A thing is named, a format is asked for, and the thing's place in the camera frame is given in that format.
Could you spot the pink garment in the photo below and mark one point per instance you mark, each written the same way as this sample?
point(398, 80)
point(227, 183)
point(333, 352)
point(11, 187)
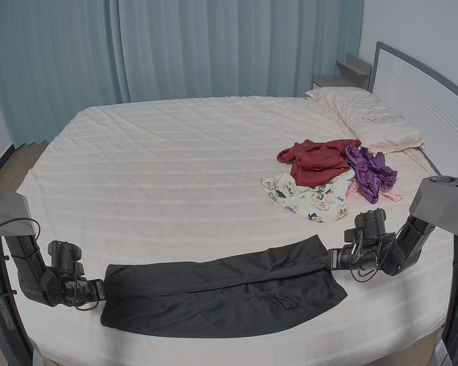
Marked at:
point(395, 193)

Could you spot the cream pillow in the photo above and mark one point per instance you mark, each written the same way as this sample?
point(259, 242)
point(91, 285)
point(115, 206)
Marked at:
point(374, 120)

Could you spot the purple garment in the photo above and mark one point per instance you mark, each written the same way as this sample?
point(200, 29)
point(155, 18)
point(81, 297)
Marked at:
point(366, 174)

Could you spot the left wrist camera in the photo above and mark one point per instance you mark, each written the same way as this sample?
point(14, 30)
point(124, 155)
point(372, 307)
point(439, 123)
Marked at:
point(80, 270)

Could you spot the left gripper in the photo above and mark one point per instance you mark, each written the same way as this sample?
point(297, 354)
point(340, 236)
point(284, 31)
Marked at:
point(84, 292)

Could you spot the blue-green curtain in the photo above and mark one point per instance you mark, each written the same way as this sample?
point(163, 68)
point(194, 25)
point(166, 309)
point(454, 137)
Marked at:
point(61, 52)
point(232, 32)

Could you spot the grey bedside table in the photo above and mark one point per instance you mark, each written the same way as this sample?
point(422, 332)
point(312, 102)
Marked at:
point(336, 80)

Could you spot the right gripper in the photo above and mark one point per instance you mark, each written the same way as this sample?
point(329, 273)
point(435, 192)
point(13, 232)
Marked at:
point(347, 259)

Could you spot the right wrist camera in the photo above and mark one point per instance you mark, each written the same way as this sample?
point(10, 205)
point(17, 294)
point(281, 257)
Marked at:
point(350, 236)

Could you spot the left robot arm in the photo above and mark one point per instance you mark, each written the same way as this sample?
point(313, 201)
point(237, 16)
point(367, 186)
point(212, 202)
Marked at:
point(26, 257)

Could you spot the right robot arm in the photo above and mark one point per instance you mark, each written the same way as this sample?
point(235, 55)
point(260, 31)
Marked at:
point(442, 204)

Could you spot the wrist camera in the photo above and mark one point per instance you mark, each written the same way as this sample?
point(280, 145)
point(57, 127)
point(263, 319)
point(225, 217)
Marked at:
point(350, 236)
point(80, 270)

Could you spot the bed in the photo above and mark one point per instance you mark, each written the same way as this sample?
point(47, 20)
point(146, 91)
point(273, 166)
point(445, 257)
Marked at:
point(156, 166)

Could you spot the dark red garment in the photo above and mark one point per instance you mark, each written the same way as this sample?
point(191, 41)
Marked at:
point(316, 162)

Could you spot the white printed garment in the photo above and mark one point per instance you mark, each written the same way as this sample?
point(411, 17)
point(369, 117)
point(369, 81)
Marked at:
point(313, 204)

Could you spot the black T-shirt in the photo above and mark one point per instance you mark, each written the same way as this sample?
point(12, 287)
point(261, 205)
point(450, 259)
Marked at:
point(213, 296)

